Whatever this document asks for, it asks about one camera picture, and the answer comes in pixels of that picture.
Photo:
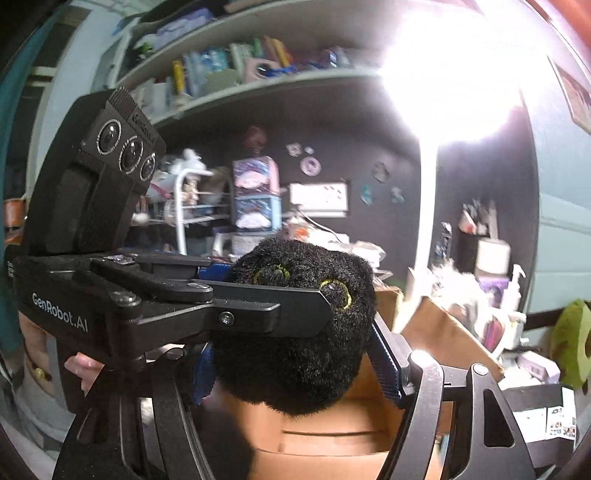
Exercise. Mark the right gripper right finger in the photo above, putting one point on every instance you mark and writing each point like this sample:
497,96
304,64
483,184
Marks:
485,439

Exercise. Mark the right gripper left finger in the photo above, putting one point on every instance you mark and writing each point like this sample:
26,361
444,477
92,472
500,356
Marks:
144,425

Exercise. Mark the black plush cat toy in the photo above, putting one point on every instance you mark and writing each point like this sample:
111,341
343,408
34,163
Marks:
310,361

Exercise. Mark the person's left hand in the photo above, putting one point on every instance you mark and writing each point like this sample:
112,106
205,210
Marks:
85,368

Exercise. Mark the brown cardboard box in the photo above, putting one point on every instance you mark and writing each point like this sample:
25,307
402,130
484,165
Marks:
351,439

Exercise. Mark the white pump bottle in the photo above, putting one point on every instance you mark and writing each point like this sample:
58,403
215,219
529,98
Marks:
512,294

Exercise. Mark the black pen holder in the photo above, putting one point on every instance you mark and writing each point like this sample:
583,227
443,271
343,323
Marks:
466,251

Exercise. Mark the white cylindrical humidifier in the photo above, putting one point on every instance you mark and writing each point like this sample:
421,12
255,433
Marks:
493,256

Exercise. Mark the blue character box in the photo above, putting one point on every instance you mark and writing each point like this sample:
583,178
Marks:
258,213

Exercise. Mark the pink character box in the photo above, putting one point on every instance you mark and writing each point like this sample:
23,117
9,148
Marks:
256,176

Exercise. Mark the white bookshelf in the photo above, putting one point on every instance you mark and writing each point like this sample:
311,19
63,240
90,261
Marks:
195,54

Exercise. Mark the bright desk lamp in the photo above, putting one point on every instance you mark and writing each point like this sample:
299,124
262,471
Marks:
455,79

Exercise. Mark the white wire rack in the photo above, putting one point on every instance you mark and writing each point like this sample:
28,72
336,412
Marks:
182,214

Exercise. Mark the white wall socket panel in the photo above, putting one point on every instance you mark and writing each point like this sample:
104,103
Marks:
322,200

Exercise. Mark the pink instant camera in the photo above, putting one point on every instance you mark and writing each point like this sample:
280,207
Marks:
260,69

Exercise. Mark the framed wall picture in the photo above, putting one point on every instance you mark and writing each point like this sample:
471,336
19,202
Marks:
577,98

